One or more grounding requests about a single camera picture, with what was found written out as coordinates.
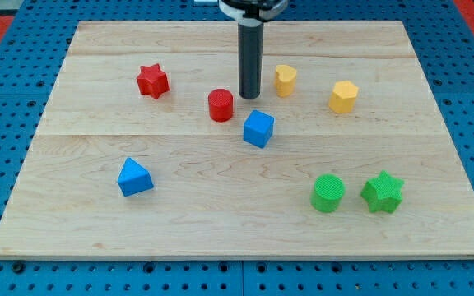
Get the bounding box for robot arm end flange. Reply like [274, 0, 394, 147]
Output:
[218, 0, 289, 22]

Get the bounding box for red star block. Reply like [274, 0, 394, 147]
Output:
[136, 63, 170, 99]

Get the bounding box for green star block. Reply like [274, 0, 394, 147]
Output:
[360, 170, 405, 214]

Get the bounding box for blue cube block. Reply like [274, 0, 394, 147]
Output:
[243, 109, 275, 148]

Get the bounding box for red cylinder block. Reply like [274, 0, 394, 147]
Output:
[208, 89, 234, 122]

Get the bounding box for yellow heart block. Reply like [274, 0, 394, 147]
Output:
[274, 64, 297, 98]

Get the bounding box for wooden board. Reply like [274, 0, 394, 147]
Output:
[0, 21, 474, 261]

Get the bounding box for green cylinder block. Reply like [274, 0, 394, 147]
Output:
[310, 174, 345, 213]

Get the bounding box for blue triangular prism block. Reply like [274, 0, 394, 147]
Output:
[117, 157, 154, 197]

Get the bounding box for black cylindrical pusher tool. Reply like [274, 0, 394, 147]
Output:
[238, 23, 263, 99]

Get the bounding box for yellow hexagon block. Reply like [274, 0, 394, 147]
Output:
[328, 81, 359, 113]

